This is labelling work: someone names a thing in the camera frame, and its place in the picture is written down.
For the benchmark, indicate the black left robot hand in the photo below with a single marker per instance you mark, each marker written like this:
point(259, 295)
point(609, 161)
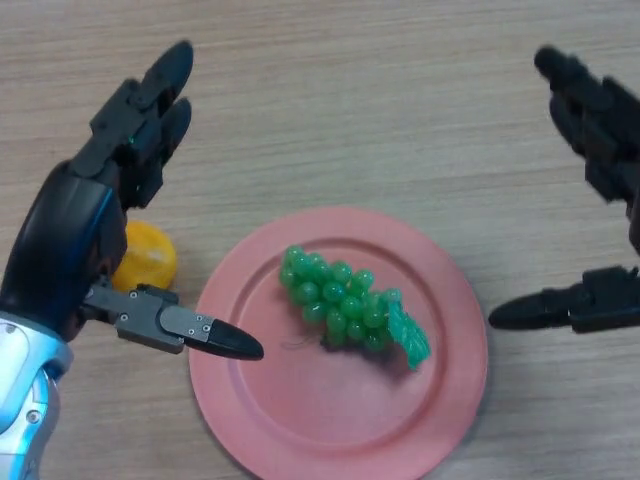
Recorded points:
point(60, 240)

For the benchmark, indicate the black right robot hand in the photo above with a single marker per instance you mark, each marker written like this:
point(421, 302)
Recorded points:
point(600, 125)

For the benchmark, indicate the green grape bunch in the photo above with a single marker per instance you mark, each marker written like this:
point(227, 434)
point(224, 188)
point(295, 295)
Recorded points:
point(340, 300)

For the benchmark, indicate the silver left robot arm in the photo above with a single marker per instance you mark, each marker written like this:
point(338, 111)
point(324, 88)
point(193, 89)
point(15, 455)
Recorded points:
point(20, 395)

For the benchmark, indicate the pink round plate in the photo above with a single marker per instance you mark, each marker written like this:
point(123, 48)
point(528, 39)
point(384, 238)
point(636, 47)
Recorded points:
point(320, 410)

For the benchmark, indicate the yellow pear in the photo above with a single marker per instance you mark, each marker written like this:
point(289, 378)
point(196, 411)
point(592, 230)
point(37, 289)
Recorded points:
point(147, 257)

